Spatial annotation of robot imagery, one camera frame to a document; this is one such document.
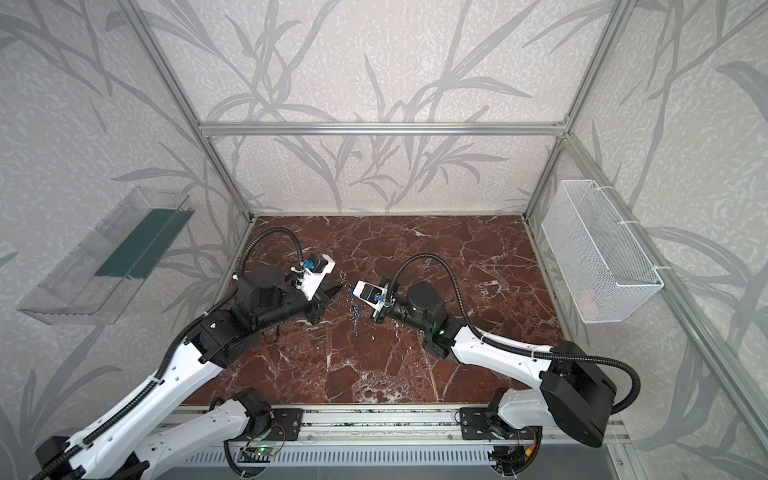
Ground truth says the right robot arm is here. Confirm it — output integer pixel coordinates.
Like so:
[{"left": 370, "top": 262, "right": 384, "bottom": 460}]
[{"left": 353, "top": 281, "right": 616, "bottom": 447}]

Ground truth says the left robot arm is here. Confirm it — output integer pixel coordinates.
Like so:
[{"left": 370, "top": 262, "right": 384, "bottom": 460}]
[{"left": 36, "top": 255, "right": 342, "bottom": 479}]

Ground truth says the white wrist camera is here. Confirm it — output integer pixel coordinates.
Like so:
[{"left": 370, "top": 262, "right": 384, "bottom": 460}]
[
  {"left": 352, "top": 280, "right": 388, "bottom": 319},
  {"left": 292, "top": 253, "right": 336, "bottom": 301}
]

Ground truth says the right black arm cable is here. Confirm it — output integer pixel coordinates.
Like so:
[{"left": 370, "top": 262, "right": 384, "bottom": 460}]
[{"left": 386, "top": 253, "right": 642, "bottom": 415}]

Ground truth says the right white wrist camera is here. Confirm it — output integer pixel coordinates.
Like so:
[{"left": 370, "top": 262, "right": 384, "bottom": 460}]
[{"left": 352, "top": 280, "right": 388, "bottom": 319}]

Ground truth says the white wire mesh basket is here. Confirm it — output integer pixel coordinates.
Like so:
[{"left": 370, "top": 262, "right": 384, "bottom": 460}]
[{"left": 542, "top": 179, "right": 664, "bottom": 324}]

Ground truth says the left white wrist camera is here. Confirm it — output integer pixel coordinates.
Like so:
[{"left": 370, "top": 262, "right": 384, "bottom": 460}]
[{"left": 292, "top": 253, "right": 336, "bottom": 301}]

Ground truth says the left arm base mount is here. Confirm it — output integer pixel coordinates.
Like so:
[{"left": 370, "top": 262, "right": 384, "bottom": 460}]
[{"left": 256, "top": 408, "right": 304, "bottom": 442}]

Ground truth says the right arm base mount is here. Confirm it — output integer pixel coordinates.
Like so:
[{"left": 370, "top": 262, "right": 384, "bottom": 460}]
[{"left": 455, "top": 407, "right": 542, "bottom": 442}]

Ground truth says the aluminium frame crossbar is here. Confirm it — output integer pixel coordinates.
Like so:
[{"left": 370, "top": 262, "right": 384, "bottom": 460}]
[{"left": 198, "top": 122, "right": 565, "bottom": 137}]

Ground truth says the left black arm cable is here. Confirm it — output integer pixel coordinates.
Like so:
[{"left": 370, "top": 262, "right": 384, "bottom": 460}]
[{"left": 29, "top": 226, "right": 304, "bottom": 480}]

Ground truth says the green circuit board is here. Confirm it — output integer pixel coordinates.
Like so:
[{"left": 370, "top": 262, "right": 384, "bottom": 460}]
[{"left": 239, "top": 446, "right": 282, "bottom": 463}]

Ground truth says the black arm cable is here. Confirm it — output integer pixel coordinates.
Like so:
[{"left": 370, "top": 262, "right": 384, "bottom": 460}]
[
  {"left": 386, "top": 253, "right": 642, "bottom": 415},
  {"left": 29, "top": 226, "right": 304, "bottom": 480}
]

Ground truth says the aluminium front rail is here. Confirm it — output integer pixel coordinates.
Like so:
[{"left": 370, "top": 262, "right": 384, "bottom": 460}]
[{"left": 124, "top": 403, "right": 632, "bottom": 448}]

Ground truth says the clear plastic wall shelf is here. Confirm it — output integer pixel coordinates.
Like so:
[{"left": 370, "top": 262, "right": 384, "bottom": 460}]
[{"left": 17, "top": 187, "right": 195, "bottom": 326}]

